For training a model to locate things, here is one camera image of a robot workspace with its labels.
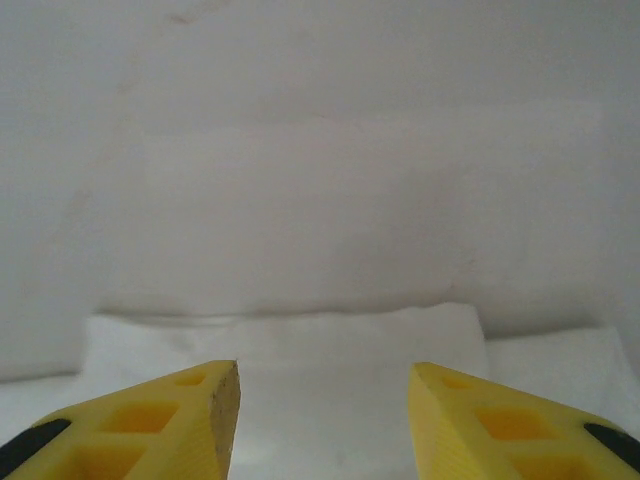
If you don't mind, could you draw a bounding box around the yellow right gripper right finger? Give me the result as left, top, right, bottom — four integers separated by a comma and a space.
408, 362, 640, 480

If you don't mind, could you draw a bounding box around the white t-shirt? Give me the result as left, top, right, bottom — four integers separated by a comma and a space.
0, 302, 640, 480

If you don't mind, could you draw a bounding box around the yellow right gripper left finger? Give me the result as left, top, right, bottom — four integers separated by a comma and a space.
0, 359, 241, 480

